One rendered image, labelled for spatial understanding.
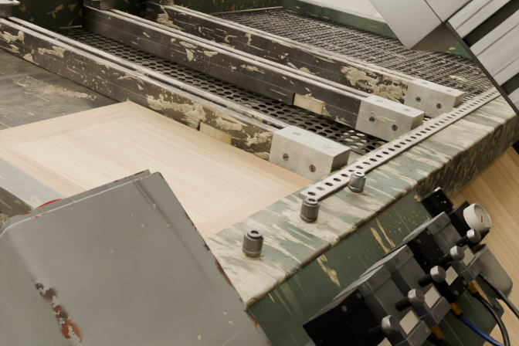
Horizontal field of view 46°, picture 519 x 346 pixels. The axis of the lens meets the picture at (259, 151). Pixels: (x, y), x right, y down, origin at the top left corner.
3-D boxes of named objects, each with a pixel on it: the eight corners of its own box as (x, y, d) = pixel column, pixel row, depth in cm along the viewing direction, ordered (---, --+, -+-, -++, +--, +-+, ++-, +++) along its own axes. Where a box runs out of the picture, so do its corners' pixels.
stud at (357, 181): (358, 195, 93) (362, 178, 92) (344, 189, 95) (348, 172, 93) (365, 190, 95) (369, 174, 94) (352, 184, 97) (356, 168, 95)
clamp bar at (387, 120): (401, 150, 127) (431, 38, 118) (52, 19, 187) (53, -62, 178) (420, 140, 135) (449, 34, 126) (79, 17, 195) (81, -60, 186)
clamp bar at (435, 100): (446, 125, 147) (473, 28, 138) (117, 14, 207) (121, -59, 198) (459, 117, 155) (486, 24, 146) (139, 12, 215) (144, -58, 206)
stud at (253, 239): (252, 261, 73) (256, 240, 71) (237, 252, 74) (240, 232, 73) (265, 253, 75) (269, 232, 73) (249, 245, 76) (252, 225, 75)
